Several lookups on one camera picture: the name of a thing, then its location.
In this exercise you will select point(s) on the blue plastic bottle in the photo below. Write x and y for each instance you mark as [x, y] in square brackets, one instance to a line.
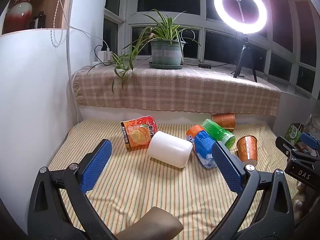
[203, 147]

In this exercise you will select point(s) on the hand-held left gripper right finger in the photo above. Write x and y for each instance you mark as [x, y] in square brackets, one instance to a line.
[227, 167]

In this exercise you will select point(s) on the floral patterned cloth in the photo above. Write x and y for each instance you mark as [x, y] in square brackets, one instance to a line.
[313, 124]

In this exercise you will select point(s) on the plain brown cylinder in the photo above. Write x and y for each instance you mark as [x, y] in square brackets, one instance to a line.
[152, 225]

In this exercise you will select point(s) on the plaid cloth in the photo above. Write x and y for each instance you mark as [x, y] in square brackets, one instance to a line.
[187, 92]

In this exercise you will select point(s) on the white charger plug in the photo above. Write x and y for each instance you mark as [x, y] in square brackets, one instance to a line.
[109, 54]
[101, 55]

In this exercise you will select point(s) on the spider plant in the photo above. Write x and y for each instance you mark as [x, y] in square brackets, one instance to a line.
[162, 30]

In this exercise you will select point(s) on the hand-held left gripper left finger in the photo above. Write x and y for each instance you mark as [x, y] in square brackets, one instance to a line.
[96, 166]

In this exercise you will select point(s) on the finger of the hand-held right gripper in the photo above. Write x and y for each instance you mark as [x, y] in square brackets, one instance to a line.
[283, 143]
[308, 140]

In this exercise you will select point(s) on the green pot saucer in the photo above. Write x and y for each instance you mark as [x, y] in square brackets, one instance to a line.
[166, 66]

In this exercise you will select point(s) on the dark shelf ornament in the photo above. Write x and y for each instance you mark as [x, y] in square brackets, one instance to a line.
[37, 21]

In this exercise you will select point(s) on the white wall pipe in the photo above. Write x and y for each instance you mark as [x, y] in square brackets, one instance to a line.
[68, 55]

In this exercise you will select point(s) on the green plant pot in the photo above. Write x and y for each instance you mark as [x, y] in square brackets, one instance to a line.
[166, 52]

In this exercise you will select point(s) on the green carton box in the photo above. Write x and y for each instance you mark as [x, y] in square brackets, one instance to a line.
[293, 132]

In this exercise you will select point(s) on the orange juice carton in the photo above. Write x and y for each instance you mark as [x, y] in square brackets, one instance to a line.
[137, 136]

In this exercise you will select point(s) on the black usb hub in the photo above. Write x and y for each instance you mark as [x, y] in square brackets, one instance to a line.
[205, 65]

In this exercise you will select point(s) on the black tripod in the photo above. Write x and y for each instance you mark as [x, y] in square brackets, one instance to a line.
[243, 55]

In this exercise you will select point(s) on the white cup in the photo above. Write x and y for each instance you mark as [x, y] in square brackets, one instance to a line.
[170, 152]

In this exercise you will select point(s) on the red and white vase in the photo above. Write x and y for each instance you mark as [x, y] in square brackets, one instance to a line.
[20, 7]

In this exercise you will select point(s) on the striped yellow sheet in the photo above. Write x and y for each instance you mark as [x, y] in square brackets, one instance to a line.
[150, 187]

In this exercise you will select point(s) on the brown patterned paper cup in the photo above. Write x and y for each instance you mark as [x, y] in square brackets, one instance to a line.
[225, 121]
[247, 150]

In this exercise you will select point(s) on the green plastic bottle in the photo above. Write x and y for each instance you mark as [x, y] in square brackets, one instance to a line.
[217, 131]

